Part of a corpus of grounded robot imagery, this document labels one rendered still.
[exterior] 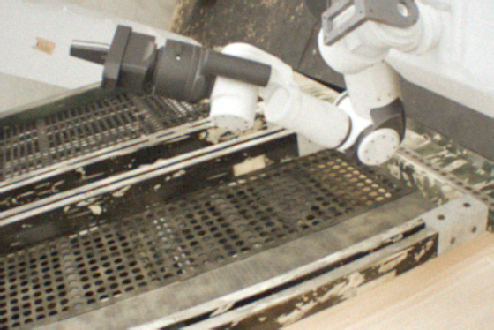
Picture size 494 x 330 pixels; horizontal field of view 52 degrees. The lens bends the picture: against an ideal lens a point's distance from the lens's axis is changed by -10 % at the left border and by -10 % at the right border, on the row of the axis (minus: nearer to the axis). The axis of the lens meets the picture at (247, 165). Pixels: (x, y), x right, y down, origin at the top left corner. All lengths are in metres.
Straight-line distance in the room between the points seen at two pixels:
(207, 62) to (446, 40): 0.34
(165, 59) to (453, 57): 0.40
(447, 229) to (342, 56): 0.48
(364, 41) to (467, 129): 1.77
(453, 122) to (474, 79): 1.79
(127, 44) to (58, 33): 3.51
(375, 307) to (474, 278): 0.18
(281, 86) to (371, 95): 0.14
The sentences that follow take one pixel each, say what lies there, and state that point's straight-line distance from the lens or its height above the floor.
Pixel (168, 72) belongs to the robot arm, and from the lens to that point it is 0.79.
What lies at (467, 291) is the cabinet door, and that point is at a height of 1.02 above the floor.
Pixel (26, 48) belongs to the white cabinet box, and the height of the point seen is 1.50.
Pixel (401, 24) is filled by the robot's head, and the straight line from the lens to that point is 0.52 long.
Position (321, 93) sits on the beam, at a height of 0.84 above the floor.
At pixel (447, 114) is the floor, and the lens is 2.40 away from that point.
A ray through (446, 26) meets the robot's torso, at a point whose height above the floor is 1.34.
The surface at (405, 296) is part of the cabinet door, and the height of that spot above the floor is 1.10.
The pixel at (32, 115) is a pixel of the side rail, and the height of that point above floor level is 1.54.
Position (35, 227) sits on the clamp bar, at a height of 1.58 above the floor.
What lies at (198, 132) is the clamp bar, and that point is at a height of 1.19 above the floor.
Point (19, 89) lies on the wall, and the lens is 5.87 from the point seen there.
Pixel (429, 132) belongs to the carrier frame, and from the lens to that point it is 2.20.
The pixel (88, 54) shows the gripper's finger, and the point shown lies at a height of 1.62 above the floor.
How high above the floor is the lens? 1.76
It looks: 29 degrees down
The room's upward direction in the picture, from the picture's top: 77 degrees counter-clockwise
